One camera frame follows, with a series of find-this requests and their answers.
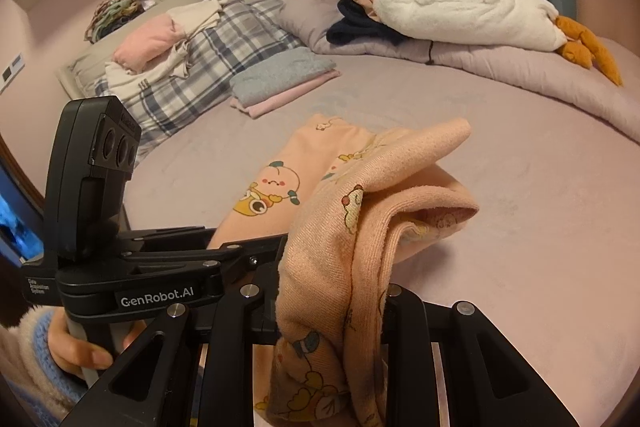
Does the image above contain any folded pink garment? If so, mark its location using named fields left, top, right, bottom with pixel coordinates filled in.
left=113, top=13, right=190, bottom=76

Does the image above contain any person's left hand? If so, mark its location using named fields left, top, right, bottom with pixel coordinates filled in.
left=50, top=309, right=147, bottom=378

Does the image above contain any blue lit screen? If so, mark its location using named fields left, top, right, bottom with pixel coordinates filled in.
left=0, top=189, right=44, bottom=264

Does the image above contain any wall switch panel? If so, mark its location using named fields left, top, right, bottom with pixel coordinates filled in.
left=0, top=53, right=27, bottom=84

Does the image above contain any multicoloured cloth bundle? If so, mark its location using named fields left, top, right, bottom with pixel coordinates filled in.
left=84, top=0, right=157, bottom=44

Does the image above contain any pink duvet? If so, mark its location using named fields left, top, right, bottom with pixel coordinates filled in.
left=276, top=0, right=640, bottom=144

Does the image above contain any white goose plush toy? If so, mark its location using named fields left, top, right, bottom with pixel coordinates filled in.
left=375, top=0, right=624, bottom=88

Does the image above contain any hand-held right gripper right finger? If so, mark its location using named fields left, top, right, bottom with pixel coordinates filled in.
left=381, top=283, right=582, bottom=427

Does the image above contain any person's left forearm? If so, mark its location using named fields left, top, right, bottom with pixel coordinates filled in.
left=0, top=306, right=90, bottom=424

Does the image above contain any small peach cloth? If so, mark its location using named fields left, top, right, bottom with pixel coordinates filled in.
left=351, top=0, right=382, bottom=18

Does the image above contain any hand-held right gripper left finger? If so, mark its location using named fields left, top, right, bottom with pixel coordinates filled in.
left=60, top=284, right=281, bottom=427

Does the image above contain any plaid blanket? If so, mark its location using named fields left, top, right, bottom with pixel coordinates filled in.
left=94, top=0, right=322, bottom=158

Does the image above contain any pink bed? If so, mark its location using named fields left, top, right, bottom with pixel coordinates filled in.
left=120, top=52, right=640, bottom=427

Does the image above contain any orange cartoon print pajama garment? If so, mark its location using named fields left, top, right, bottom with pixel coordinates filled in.
left=207, top=114, right=480, bottom=427

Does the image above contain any pink and cream clothes pile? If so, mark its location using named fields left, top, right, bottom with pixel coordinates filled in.
left=104, top=1, right=224, bottom=88

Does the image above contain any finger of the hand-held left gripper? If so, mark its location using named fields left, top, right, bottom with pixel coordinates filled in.
left=134, top=246, right=287, bottom=297
left=119, top=226, right=290, bottom=259

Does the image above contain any navy blue cloth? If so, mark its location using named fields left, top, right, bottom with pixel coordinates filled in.
left=326, top=0, right=417, bottom=48

